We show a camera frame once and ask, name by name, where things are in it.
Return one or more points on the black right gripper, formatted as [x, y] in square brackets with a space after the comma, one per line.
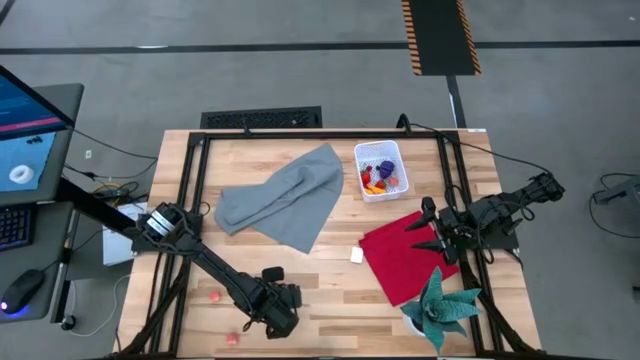
[450, 227]

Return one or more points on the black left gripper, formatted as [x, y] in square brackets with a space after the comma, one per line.
[277, 305]

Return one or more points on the pink toy berry ball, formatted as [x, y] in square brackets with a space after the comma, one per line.
[393, 181]
[215, 297]
[232, 338]

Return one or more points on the yellow toy banana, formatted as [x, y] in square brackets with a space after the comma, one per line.
[376, 190]

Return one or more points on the red toy strawberry green leaves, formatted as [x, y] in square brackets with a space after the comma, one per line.
[381, 184]

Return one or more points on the yellow pepper toy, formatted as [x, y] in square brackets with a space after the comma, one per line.
[368, 191]

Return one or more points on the purple toy grape bunch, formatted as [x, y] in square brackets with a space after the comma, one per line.
[385, 168]

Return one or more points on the large red toy strawberry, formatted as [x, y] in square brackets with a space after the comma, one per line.
[366, 177]

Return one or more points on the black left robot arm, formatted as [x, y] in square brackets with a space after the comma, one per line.
[220, 270]

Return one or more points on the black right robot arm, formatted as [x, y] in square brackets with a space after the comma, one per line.
[500, 210]

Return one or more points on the red cloth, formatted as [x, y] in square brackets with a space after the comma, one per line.
[395, 270]

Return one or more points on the teal artificial succulent plant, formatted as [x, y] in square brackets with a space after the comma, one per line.
[440, 310]

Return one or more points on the white perforated plastic basket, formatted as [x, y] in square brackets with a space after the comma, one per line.
[395, 150]

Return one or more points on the white plant pot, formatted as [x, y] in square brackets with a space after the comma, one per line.
[411, 327]

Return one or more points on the grey cloth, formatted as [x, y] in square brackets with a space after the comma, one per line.
[290, 200]

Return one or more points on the white box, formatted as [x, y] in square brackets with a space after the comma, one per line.
[117, 245]

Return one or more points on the black floor vent grille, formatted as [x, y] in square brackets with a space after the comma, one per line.
[260, 118]

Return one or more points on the black mat with orange stripes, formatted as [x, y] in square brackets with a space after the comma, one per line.
[440, 37]

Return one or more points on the black desk support bar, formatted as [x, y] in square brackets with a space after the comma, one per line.
[95, 205]

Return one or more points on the grey side desk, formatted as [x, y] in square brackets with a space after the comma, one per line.
[45, 260]

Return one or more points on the black computer mouse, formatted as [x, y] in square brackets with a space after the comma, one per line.
[22, 290]

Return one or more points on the black keyboard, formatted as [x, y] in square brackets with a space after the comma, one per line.
[15, 227]

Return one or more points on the grey screen with light-blue picture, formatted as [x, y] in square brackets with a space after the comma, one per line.
[25, 160]

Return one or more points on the monitor with dark blue screen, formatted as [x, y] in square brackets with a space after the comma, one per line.
[25, 107]

